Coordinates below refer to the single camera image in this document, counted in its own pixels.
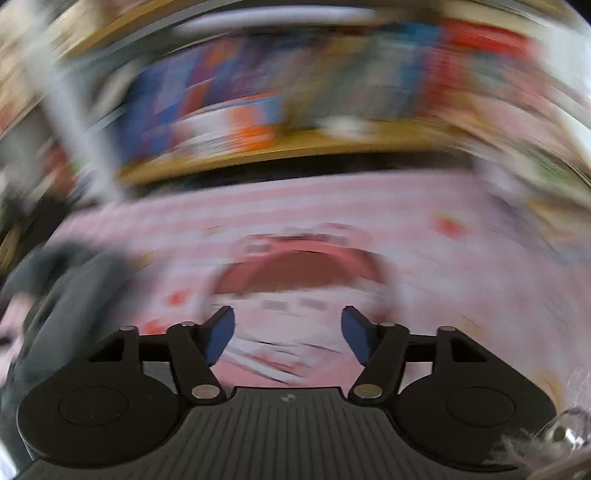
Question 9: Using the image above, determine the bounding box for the grey furry charm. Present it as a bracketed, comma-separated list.
[488, 406, 591, 480]

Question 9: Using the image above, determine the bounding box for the stack of booklets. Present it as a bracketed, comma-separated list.
[475, 148, 591, 266]

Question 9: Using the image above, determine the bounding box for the pink checked cartoon table mat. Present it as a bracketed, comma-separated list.
[44, 170, 591, 402]

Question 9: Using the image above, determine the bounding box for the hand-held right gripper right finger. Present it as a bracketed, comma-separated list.
[340, 305, 491, 402]

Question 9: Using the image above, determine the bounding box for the orange white carton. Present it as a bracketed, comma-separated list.
[189, 126, 282, 155]
[185, 95, 284, 134]

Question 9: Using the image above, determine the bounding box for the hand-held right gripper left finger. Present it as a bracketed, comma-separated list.
[88, 305, 236, 402]

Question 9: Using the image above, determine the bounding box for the grey knit sweater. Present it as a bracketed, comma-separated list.
[0, 239, 141, 416]

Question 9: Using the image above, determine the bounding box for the wooden bookshelf board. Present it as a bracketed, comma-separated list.
[119, 133, 490, 186]

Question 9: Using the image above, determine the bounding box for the row of colourful books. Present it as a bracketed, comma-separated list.
[122, 18, 548, 155]

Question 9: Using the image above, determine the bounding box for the white shelf frame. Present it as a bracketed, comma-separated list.
[25, 41, 118, 206]

